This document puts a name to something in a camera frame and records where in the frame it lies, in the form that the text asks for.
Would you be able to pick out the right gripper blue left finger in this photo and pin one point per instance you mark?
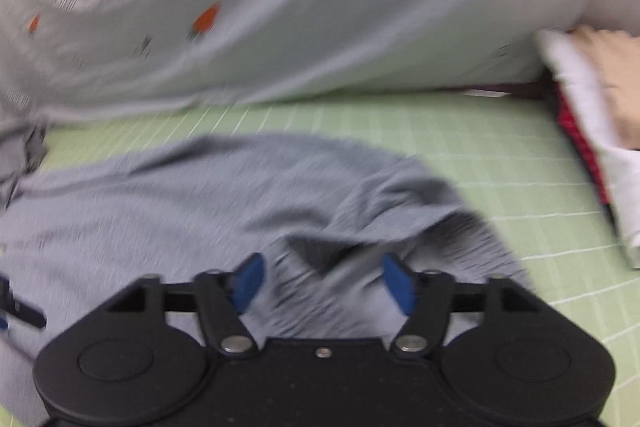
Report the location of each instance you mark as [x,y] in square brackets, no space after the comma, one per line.
[221,299]

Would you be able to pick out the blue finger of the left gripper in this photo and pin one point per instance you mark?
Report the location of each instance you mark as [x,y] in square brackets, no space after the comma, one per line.
[13,308]

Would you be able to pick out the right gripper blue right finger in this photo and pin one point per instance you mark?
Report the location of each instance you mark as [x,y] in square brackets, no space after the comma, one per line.
[425,298]

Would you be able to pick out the grey sweatshirt garment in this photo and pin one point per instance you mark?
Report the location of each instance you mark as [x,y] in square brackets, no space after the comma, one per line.
[322,212]

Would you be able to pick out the dark grey crumpled garment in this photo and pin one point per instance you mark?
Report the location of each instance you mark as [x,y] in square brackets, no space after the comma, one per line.
[22,148]

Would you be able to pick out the green grid bed sheet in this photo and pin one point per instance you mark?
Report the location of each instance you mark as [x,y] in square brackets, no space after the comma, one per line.
[508,159]

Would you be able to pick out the red black folded garment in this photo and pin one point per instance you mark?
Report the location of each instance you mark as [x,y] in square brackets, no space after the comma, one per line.
[568,125]

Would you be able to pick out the white folded garment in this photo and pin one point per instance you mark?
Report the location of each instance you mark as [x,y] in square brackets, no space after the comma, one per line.
[582,90]

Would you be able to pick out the beige folded garment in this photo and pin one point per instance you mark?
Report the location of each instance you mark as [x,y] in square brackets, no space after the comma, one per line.
[615,56]

